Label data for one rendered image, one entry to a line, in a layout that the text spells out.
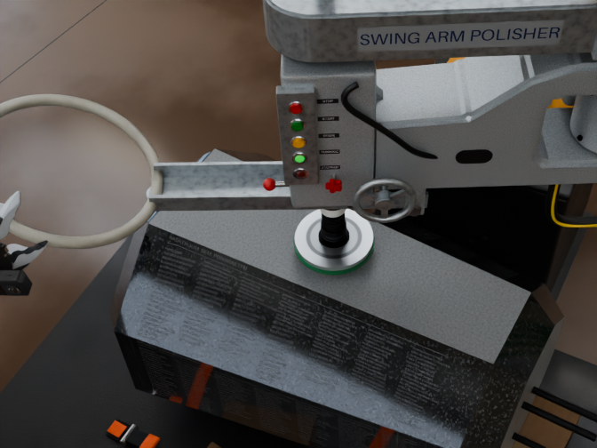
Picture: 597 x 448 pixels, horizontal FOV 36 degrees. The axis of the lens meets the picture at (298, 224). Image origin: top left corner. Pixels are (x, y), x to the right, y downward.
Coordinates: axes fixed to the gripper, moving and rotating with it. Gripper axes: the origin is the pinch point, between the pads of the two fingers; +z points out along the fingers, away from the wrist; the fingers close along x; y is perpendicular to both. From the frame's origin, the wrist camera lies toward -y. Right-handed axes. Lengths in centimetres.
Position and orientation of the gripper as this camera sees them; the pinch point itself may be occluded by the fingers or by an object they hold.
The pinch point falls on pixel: (37, 218)
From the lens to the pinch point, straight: 172.5
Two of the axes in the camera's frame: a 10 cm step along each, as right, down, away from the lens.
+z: 5.7, -6.9, 4.5
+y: -8.2, -4.0, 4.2
